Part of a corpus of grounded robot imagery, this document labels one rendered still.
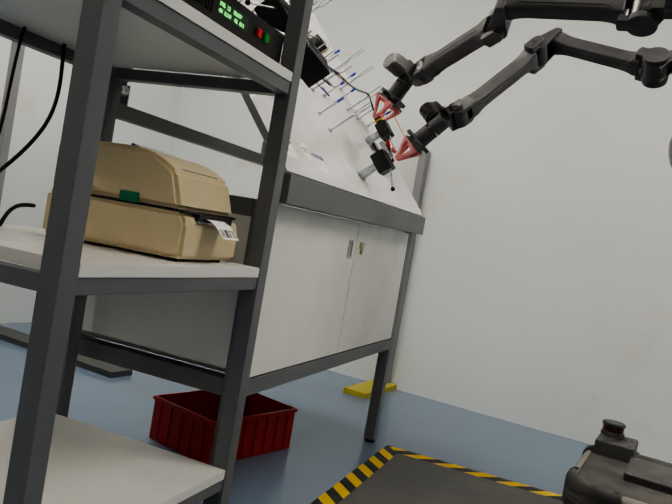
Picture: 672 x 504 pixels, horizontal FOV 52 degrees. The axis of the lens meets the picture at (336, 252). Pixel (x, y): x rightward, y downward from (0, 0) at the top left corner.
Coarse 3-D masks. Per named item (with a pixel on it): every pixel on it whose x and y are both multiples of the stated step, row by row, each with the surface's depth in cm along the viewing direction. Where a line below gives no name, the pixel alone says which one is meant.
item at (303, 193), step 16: (288, 176) 148; (288, 192) 148; (304, 192) 155; (320, 192) 163; (336, 192) 172; (304, 208) 163; (320, 208) 165; (336, 208) 174; (352, 208) 185; (368, 208) 196; (384, 208) 210; (384, 224) 213; (400, 224) 228; (416, 224) 247
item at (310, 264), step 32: (288, 224) 160; (320, 224) 177; (352, 224) 198; (288, 256) 163; (320, 256) 181; (352, 256) 203; (288, 288) 166; (320, 288) 184; (288, 320) 169; (320, 320) 188; (256, 352) 156; (288, 352) 172; (320, 352) 192
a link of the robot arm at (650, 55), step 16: (560, 32) 235; (544, 48) 233; (560, 48) 234; (576, 48) 229; (592, 48) 226; (608, 48) 224; (640, 48) 216; (656, 48) 214; (544, 64) 237; (608, 64) 224; (624, 64) 219; (640, 64) 219; (656, 64) 210; (640, 80) 220
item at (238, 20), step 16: (192, 0) 108; (208, 0) 112; (224, 0) 116; (208, 16) 113; (224, 16) 117; (240, 16) 122; (256, 16) 127; (240, 32) 123; (256, 32) 127; (272, 32) 133; (256, 48) 129; (272, 48) 134
